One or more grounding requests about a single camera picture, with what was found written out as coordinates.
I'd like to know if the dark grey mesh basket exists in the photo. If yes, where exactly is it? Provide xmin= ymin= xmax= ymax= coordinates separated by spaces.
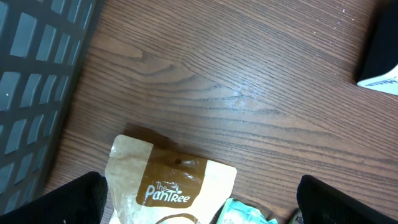
xmin=1 ymin=0 xmax=104 ymax=214

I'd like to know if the teal snack bar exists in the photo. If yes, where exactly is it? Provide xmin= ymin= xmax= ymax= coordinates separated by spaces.
xmin=216 ymin=198 xmax=278 ymax=224

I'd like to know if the white barcode scanner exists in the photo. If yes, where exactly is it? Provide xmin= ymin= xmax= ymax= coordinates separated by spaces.
xmin=357 ymin=1 xmax=397 ymax=95

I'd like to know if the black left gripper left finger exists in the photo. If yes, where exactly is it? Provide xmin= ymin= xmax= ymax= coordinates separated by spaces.
xmin=1 ymin=171 xmax=108 ymax=224

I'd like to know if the teal Kleenex tissue pack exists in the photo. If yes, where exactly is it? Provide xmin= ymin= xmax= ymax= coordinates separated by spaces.
xmin=288 ymin=209 xmax=304 ymax=224

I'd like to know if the brown snack packet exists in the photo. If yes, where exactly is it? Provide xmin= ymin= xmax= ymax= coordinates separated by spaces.
xmin=105 ymin=135 xmax=237 ymax=223

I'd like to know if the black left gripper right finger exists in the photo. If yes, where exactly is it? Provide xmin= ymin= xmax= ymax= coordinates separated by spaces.
xmin=297 ymin=175 xmax=397 ymax=224

